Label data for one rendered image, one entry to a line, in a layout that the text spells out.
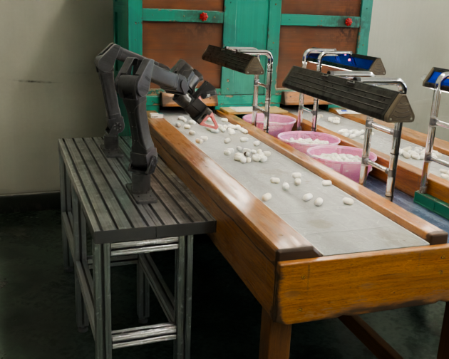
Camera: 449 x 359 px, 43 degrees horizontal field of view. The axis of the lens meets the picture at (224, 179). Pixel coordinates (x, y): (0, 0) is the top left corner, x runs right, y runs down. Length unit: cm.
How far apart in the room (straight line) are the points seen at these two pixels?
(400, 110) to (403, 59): 316
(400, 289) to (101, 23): 267
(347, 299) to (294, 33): 204
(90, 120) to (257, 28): 125
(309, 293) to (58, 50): 263
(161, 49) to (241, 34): 44
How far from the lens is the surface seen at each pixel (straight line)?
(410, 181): 214
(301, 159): 214
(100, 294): 175
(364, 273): 144
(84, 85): 371
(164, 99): 297
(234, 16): 309
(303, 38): 326
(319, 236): 150
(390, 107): 144
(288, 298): 137
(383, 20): 446
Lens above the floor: 129
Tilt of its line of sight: 17 degrees down
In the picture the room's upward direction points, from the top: 2 degrees clockwise
